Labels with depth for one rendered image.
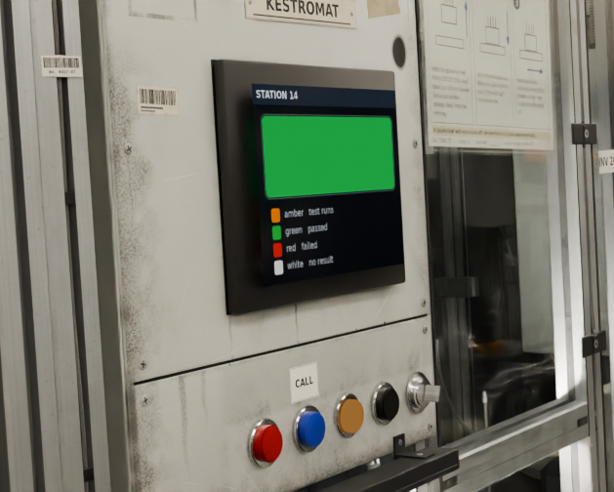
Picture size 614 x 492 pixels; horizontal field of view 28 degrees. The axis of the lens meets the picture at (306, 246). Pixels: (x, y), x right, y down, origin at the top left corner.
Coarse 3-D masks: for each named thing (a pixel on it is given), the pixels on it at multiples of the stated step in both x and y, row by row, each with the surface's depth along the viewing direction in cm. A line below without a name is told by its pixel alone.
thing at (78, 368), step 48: (48, 0) 84; (48, 48) 84; (48, 96) 83; (48, 144) 83; (48, 192) 83; (48, 240) 83; (96, 288) 87; (96, 336) 87; (96, 384) 87; (96, 432) 87; (96, 480) 86
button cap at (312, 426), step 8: (304, 416) 104; (312, 416) 104; (320, 416) 105; (304, 424) 103; (312, 424) 104; (320, 424) 105; (304, 432) 103; (312, 432) 104; (320, 432) 105; (304, 440) 103; (312, 440) 104; (320, 440) 105
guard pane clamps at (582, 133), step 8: (576, 128) 152; (584, 128) 154; (592, 128) 156; (576, 136) 152; (584, 136) 154; (592, 136) 156; (592, 336) 155; (600, 336) 157; (584, 344) 153; (592, 344) 155; (600, 344) 157; (584, 352) 153; (592, 352) 155
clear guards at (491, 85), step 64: (448, 0) 128; (512, 0) 139; (448, 64) 127; (512, 64) 139; (448, 128) 127; (512, 128) 139; (448, 192) 127; (512, 192) 139; (576, 192) 152; (448, 256) 127; (512, 256) 138; (576, 256) 152; (448, 320) 127; (512, 320) 138; (576, 320) 152; (448, 384) 126; (512, 384) 138; (576, 384) 152; (512, 448) 138
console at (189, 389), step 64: (128, 0) 88; (192, 0) 94; (256, 0) 100; (320, 0) 107; (384, 0) 116; (128, 64) 88; (192, 64) 94; (256, 64) 98; (320, 64) 107; (384, 64) 116; (128, 128) 88; (192, 128) 94; (128, 192) 88; (192, 192) 94; (256, 192) 98; (128, 256) 88; (192, 256) 94; (256, 256) 98; (128, 320) 88; (192, 320) 93; (256, 320) 100; (320, 320) 107; (384, 320) 115; (128, 384) 88; (192, 384) 93; (256, 384) 99; (320, 384) 107; (384, 384) 114; (128, 448) 89; (192, 448) 93; (256, 448) 99; (320, 448) 106; (384, 448) 115
